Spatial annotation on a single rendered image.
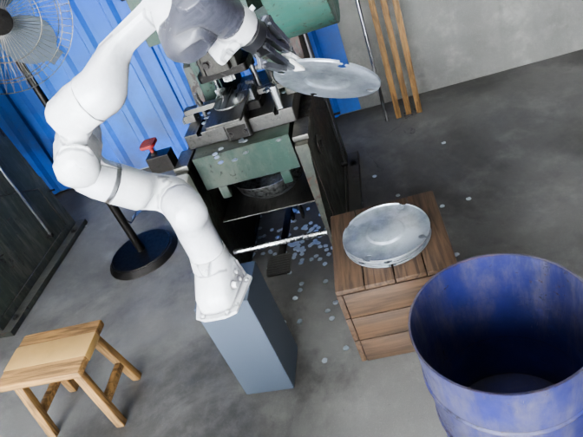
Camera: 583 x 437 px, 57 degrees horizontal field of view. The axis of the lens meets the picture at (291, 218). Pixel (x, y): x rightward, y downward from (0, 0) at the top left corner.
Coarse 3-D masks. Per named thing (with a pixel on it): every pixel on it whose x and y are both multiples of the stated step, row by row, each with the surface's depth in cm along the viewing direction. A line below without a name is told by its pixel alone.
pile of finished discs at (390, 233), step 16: (384, 208) 186; (400, 208) 185; (416, 208) 181; (352, 224) 185; (368, 224) 183; (384, 224) 179; (400, 224) 176; (416, 224) 174; (352, 240) 178; (368, 240) 176; (384, 240) 172; (400, 240) 171; (416, 240) 168; (352, 256) 172; (368, 256) 171; (384, 256) 167; (400, 256) 164
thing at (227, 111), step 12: (228, 96) 205; (240, 96) 201; (216, 108) 200; (228, 108) 197; (240, 108) 193; (216, 120) 192; (228, 120) 188; (240, 120) 187; (228, 132) 203; (240, 132) 203; (252, 132) 205
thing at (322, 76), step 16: (304, 64) 134; (320, 64) 133; (336, 64) 132; (352, 64) 132; (288, 80) 147; (304, 80) 146; (320, 80) 146; (336, 80) 145; (352, 80) 142; (368, 80) 140; (320, 96) 159; (336, 96) 157; (352, 96) 155
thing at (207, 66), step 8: (208, 56) 193; (232, 56) 195; (240, 56) 202; (200, 64) 198; (208, 64) 194; (216, 64) 194; (224, 64) 194; (232, 64) 197; (200, 72) 200; (208, 72) 196; (216, 72) 196
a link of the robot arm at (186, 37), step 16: (176, 0) 103; (192, 0) 101; (208, 0) 102; (224, 0) 105; (176, 16) 105; (192, 16) 104; (208, 16) 104; (224, 16) 106; (240, 16) 110; (160, 32) 110; (176, 32) 107; (192, 32) 106; (208, 32) 108; (224, 32) 111; (176, 48) 108; (192, 48) 109; (208, 48) 111
